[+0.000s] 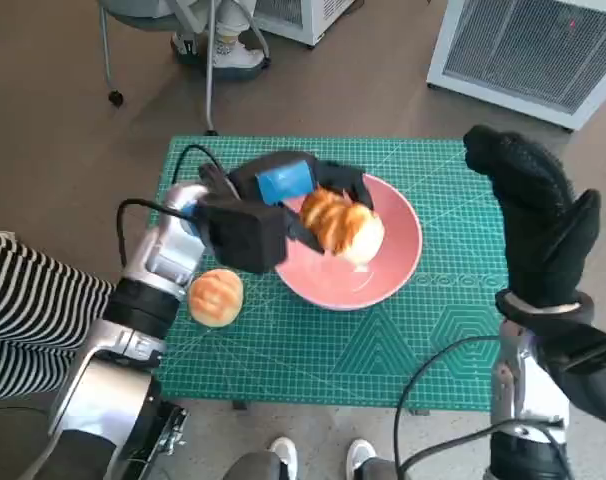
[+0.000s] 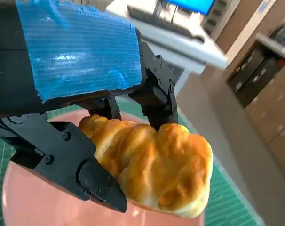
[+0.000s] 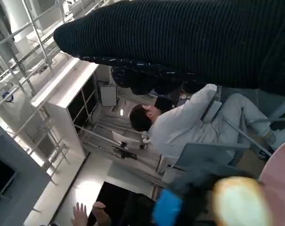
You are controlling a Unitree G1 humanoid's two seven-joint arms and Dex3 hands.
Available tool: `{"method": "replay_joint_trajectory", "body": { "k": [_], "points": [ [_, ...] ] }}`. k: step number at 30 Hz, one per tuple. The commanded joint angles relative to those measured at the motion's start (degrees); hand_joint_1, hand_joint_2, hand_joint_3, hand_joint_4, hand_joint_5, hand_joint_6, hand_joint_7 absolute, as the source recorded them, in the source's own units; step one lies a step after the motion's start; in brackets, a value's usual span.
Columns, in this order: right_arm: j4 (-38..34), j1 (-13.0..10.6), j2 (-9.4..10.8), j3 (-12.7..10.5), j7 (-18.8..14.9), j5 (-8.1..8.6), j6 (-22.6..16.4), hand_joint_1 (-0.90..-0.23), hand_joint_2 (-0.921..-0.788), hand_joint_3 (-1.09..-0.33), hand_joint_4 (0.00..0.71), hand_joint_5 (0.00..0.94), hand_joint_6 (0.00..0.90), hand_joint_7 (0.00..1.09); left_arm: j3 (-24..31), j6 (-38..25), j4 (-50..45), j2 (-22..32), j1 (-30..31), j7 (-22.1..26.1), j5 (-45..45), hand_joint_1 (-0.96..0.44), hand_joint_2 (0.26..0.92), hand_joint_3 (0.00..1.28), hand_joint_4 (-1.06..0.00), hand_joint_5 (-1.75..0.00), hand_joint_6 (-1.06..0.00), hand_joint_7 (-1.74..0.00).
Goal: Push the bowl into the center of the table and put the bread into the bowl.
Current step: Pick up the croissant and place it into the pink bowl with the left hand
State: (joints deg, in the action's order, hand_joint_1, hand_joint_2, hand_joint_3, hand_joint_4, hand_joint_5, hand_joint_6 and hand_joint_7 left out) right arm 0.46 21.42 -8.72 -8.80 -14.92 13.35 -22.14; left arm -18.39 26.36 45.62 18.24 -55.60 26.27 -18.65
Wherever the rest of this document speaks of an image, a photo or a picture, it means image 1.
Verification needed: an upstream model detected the left robot hand blue tape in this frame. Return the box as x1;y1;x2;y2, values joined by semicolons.
227;152;375;256

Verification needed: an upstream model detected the right robot hand black glove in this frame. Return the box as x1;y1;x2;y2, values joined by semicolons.
461;124;602;309

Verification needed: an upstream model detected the long striped toy bread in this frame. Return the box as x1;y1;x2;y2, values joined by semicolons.
300;187;387;266

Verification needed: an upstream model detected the round toy bread bun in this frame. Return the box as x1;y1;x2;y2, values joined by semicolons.
188;268;245;329

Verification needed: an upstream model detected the pink bowl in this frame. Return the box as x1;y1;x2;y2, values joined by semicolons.
274;172;424;312

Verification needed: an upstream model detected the person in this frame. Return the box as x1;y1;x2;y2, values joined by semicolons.
170;0;267;81
0;227;117;401
222;437;402;480

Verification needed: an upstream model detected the small white mesh cabinet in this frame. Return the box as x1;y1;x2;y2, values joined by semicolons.
255;0;357;49

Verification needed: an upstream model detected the green cutting mat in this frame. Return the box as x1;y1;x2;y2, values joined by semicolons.
150;134;504;412

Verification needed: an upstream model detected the large white mesh cabinet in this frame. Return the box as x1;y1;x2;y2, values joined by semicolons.
426;0;606;132

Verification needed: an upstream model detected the grey wheeled chair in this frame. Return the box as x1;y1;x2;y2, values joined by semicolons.
98;0;272;136

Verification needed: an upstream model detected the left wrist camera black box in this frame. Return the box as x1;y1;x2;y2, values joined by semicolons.
197;192;290;275

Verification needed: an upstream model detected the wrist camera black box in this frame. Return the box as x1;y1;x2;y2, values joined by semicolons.
530;304;606;424
197;192;290;275

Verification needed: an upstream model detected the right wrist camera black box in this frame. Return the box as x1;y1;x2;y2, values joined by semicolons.
530;304;606;424

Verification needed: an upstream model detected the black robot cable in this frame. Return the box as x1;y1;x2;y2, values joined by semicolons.
116;143;242;266
392;334;502;476

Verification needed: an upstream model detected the black metal bracket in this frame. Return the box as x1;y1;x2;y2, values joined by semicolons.
115;399;190;480

